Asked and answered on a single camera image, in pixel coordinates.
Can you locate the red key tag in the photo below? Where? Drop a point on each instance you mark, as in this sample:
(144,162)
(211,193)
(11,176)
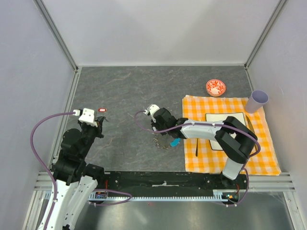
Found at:
(102,110)

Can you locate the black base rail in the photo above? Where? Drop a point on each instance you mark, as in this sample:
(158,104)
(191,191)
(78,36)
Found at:
(164,184)

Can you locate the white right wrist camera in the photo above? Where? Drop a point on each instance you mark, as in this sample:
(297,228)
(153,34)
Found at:
(150,110)

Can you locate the lilac plastic cup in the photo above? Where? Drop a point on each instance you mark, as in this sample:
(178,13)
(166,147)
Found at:
(257,100)

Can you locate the red patterned bowl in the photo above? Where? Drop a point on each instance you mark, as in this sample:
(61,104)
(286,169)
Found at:
(215,87)

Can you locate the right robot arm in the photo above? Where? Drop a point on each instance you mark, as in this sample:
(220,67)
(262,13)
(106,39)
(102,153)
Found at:
(235,139)

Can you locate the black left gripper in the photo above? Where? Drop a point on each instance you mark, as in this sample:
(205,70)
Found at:
(99,120)

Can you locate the orange checkered cloth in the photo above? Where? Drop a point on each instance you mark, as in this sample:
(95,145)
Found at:
(211,158)

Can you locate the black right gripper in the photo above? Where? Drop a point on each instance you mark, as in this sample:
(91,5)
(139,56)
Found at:
(156,124)

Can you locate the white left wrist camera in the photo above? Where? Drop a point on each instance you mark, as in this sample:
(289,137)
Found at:
(86,116)

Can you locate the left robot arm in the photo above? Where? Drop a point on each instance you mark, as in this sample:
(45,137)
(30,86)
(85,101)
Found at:
(73,180)

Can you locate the gold fork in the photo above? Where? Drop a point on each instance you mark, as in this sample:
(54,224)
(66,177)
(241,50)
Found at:
(197,143)

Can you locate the gold knife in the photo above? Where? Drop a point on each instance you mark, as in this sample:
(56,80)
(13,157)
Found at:
(250,124)

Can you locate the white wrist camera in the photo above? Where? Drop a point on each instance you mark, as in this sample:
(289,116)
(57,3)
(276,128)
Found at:
(150,110)
(86,116)

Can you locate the light blue cable duct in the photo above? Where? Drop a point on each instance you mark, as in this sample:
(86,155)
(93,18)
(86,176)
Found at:
(102,195)

